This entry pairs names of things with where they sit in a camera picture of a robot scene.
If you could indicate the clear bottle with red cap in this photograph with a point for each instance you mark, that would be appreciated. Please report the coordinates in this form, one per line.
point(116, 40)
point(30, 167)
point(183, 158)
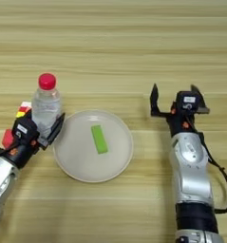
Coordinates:
point(47, 104)

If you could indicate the green rectangular block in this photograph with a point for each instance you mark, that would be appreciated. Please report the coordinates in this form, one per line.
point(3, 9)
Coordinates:
point(99, 139)

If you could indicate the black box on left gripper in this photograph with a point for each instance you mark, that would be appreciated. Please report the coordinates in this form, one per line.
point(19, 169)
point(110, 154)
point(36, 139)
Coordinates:
point(24, 130)

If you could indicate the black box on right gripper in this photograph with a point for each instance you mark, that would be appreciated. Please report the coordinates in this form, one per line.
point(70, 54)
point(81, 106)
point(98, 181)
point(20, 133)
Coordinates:
point(187, 102)

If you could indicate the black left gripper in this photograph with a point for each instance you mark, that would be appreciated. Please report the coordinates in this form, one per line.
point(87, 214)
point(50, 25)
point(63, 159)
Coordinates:
point(21, 153)

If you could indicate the multicoloured puzzle cube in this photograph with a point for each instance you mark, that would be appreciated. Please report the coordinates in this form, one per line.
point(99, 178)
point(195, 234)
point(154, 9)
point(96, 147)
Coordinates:
point(23, 109)

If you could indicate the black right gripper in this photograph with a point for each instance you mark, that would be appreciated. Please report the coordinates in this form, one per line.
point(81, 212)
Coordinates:
point(181, 121)

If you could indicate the round white plate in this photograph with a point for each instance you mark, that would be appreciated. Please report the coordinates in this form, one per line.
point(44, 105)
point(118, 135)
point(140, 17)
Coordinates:
point(83, 158)

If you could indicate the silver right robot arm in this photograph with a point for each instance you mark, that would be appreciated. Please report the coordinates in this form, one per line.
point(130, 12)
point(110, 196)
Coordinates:
point(192, 177)

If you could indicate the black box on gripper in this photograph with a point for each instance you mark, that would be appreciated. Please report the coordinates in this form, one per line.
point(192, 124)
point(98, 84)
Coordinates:
point(24, 130)
point(187, 102)

